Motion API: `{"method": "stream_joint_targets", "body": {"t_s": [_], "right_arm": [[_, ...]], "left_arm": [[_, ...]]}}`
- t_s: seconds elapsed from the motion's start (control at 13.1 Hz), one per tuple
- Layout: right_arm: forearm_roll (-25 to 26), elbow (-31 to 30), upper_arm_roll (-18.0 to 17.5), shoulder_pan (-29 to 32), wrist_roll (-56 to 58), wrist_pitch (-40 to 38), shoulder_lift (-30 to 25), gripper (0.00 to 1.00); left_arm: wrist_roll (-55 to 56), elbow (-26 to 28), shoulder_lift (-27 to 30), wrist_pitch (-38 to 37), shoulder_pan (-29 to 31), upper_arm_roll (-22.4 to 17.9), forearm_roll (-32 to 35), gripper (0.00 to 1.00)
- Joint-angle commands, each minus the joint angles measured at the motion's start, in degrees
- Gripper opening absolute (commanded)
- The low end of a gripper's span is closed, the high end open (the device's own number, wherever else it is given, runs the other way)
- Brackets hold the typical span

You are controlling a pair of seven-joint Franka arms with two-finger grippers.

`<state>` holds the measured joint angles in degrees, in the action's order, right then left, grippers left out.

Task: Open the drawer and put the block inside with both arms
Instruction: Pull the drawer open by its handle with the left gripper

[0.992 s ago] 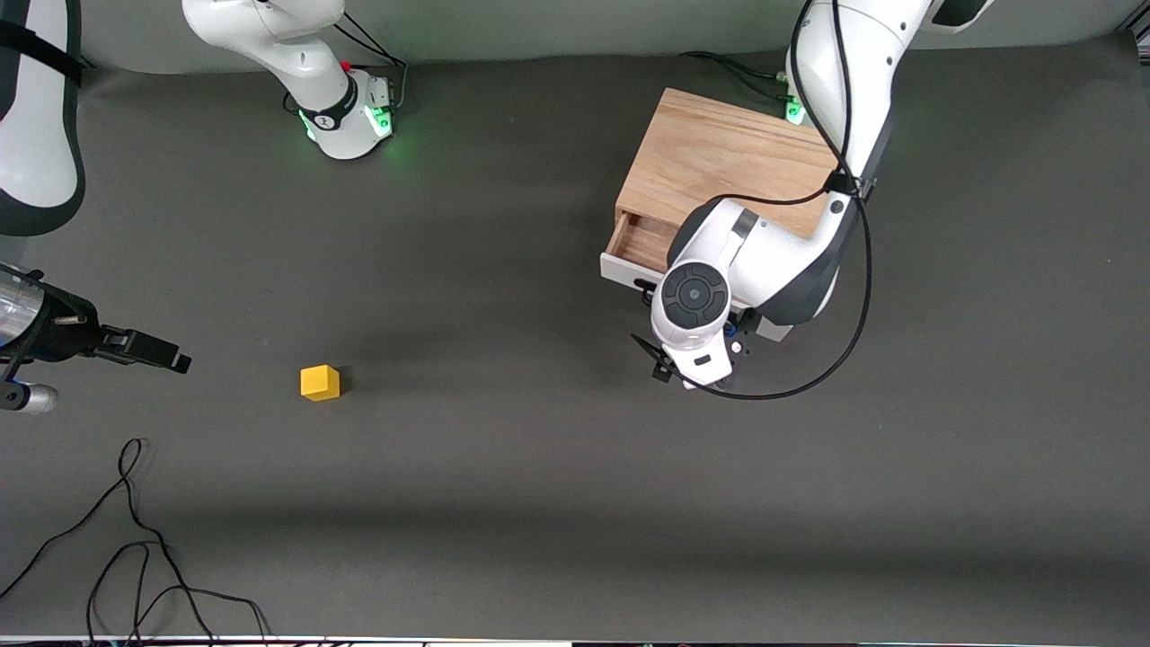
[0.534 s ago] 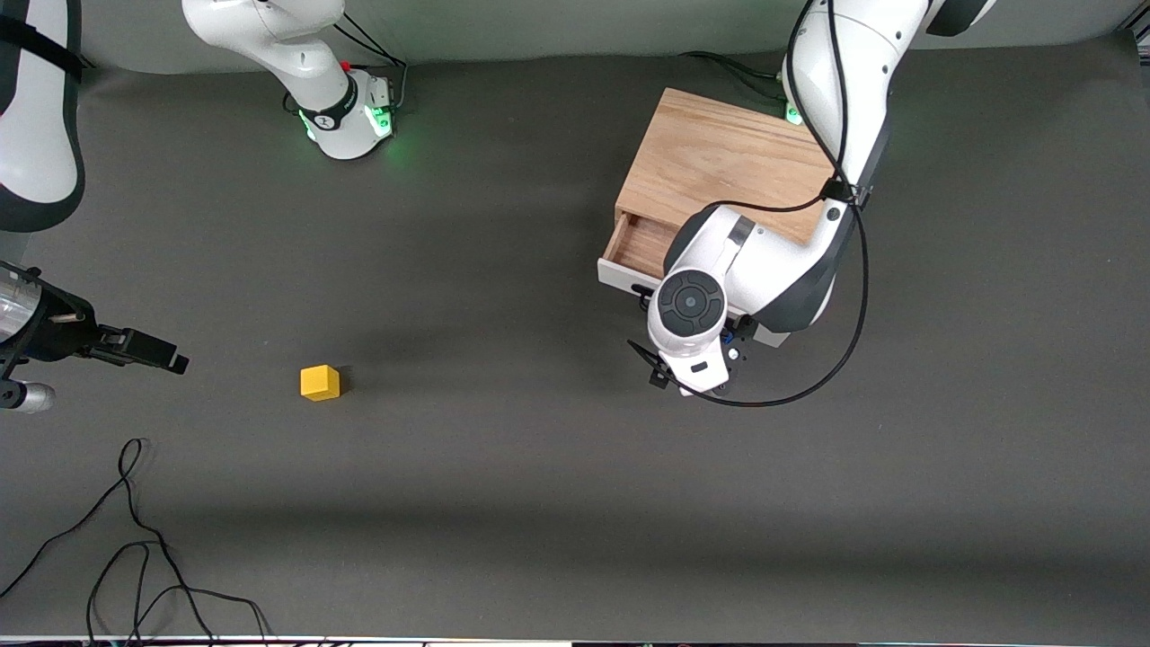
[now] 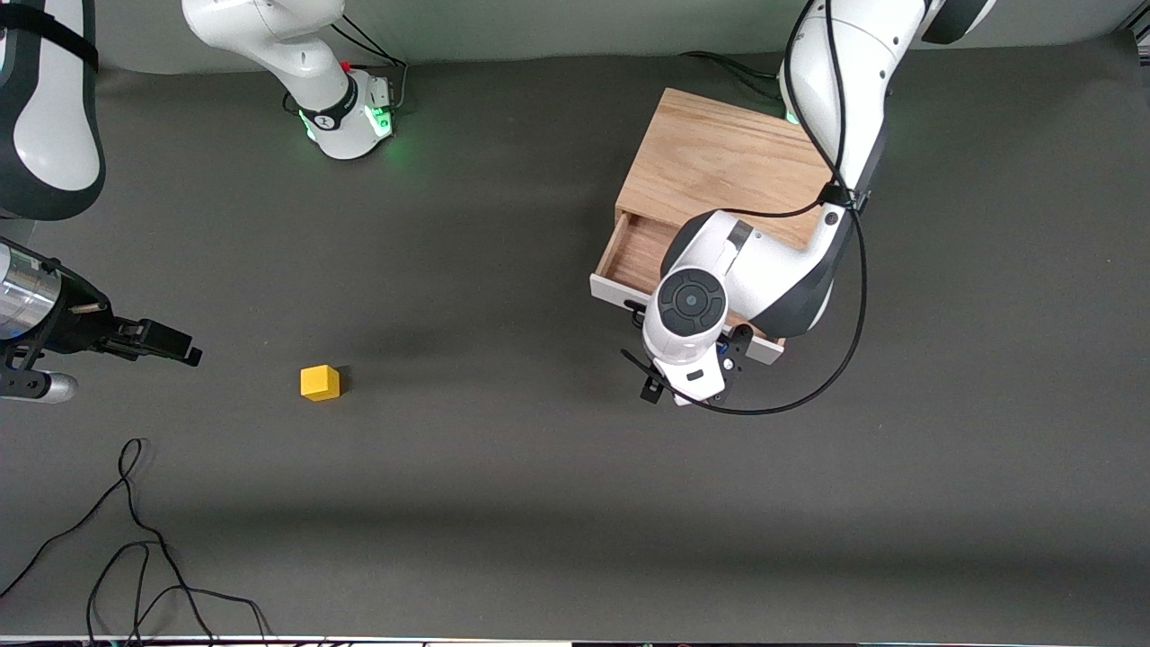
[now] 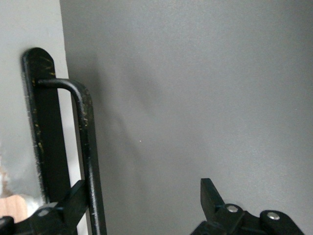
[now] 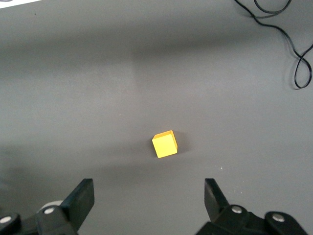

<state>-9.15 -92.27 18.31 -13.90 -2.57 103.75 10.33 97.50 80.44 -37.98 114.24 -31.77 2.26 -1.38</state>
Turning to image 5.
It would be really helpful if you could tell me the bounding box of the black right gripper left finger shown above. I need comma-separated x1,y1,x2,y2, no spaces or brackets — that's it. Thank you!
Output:
0,178,95,235

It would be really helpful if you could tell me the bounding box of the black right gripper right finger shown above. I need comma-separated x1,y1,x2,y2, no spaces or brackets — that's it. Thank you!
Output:
195,178,309,235

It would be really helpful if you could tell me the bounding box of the yellow cube block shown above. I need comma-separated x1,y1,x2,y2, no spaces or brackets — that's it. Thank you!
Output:
151,129,179,159

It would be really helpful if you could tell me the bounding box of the white table edge strip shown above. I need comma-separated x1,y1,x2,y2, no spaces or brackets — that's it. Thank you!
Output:
0,0,42,10

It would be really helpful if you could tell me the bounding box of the thin black loose cable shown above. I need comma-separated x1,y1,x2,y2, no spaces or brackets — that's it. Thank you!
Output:
233,0,313,90

